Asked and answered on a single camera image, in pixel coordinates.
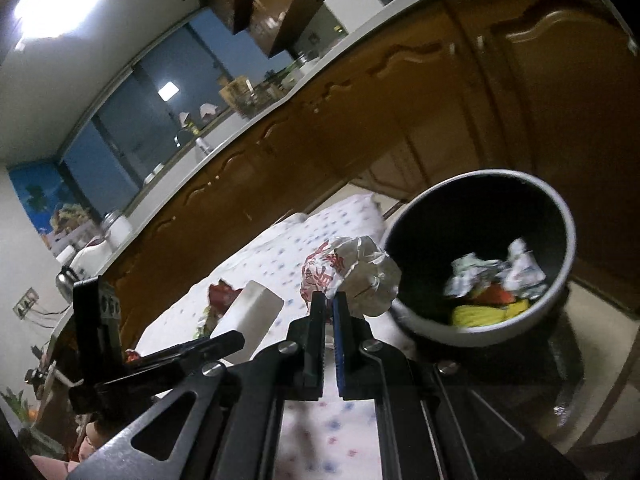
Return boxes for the white plastic jug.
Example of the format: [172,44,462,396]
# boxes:
[70,237,113,280]

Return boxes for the brown wooden kitchen cabinets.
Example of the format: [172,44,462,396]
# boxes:
[106,0,639,346]

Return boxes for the crumpled silver foil wrapper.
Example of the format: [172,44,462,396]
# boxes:
[444,238,548,300]

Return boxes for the operator left hand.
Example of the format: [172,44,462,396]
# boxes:
[30,422,111,480]

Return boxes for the kitchen window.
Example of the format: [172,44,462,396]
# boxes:
[60,11,292,219]

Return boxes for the white floral tablecloth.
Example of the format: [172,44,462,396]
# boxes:
[134,191,385,479]

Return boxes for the red snack wrapper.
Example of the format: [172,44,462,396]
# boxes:
[198,280,242,337]

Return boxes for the white foam block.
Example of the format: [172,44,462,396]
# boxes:
[210,281,284,365]

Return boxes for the white jar with lid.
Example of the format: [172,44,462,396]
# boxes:
[101,210,134,250]

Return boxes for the metal kettle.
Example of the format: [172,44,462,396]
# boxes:
[55,264,81,304]

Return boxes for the white red paper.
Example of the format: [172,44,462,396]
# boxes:
[299,236,401,318]

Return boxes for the white kitchen countertop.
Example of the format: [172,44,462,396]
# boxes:
[46,0,526,340]

